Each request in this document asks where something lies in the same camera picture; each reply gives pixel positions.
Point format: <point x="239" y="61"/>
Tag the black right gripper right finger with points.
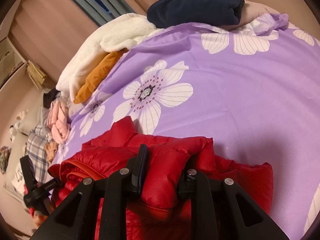
<point x="223" y="210"/>

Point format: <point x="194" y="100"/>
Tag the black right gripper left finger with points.
<point x="96" y="209"/>

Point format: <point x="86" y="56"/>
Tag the red puffer down jacket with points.
<point x="158" y="214"/>

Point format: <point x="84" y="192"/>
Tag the grey plaid cloth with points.
<point x="35" y="148"/>

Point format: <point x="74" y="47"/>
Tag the small tan cloth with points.
<point x="51" y="150"/>

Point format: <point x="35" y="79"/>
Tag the pink folded garment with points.
<point x="57" y="121"/>

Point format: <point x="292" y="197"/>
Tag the purple floral bed cover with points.
<point x="254" y="91"/>

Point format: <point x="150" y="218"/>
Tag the orange folded garment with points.
<point x="98" y="74"/>

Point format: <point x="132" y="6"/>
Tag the beige curtain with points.
<point x="50" y="32"/>

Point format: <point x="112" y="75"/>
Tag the white fleece blanket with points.
<point x="124" y="32"/>

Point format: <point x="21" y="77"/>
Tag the navy blue fleece garment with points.
<point x="167" y="13"/>

